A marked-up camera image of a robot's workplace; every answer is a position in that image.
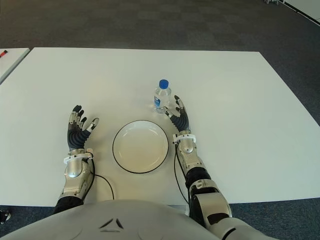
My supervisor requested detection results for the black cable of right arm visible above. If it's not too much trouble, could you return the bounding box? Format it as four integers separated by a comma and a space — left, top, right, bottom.
172, 141, 190, 206

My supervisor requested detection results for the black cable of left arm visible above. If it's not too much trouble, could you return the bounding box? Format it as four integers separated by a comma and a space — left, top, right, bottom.
86, 149, 116, 201

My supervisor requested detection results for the black caster wheel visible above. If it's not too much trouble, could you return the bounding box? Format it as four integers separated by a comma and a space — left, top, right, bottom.
0, 209, 12, 226

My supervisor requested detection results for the white plate black rim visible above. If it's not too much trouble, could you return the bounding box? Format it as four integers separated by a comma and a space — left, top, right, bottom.
111, 120, 170, 174

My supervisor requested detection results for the clear water bottle blue cap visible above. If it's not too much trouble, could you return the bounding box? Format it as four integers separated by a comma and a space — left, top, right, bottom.
152, 79, 173, 115

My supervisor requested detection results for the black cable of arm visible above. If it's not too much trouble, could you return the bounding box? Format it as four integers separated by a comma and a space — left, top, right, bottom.
172, 141, 190, 206
86, 149, 116, 201

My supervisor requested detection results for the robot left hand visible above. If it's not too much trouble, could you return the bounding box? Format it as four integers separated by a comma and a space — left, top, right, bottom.
66, 104, 101, 152

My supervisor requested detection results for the white panel with black edge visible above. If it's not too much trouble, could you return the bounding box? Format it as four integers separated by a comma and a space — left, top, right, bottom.
284, 0, 320, 27

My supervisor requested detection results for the grey robot torso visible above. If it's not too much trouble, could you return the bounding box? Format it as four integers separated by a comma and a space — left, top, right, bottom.
0, 199, 221, 240

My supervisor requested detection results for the white side table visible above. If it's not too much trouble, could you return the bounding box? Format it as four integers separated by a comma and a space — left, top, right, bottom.
0, 48, 31, 85

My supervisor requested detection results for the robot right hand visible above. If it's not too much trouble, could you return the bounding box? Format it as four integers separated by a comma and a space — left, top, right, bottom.
163, 94, 191, 134

